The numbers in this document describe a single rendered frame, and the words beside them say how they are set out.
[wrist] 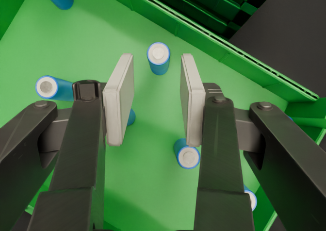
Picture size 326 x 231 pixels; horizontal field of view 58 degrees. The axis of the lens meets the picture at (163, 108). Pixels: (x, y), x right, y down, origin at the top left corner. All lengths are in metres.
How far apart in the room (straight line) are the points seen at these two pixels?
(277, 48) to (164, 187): 0.45
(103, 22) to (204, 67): 0.11
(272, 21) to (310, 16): 0.08
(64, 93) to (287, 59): 0.51
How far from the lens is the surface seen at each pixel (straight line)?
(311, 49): 0.70
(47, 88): 0.24
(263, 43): 0.66
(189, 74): 0.16
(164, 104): 0.29
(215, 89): 0.16
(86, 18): 0.31
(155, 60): 0.23
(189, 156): 0.23
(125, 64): 0.17
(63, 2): 0.30
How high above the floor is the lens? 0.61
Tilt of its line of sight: 90 degrees down
